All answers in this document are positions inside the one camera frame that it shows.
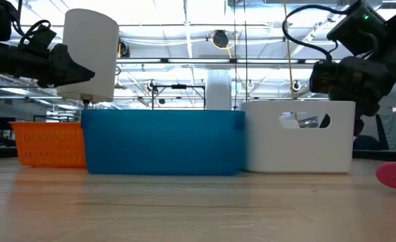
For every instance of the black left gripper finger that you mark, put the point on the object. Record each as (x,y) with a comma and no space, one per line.
(68,70)

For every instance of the white plastic bin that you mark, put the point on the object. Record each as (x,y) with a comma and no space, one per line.
(295,151)

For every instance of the orange slotted plastic basket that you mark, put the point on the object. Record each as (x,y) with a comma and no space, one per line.
(46,144)

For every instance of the blue plastic bin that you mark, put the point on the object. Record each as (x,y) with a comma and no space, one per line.
(164,144)

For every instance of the white-shade lamp with wooden base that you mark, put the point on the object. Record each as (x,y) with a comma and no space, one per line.
(90,50)

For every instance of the black computer monitor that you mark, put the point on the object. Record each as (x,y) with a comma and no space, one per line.
(3,123)

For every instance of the white building column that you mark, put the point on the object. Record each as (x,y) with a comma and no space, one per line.
(218,90)

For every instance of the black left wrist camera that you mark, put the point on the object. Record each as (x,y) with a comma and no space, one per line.
(39,38)

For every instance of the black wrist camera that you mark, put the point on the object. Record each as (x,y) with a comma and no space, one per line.
(39,38)
(359,30)

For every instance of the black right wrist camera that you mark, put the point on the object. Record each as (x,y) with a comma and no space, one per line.
(359,30)

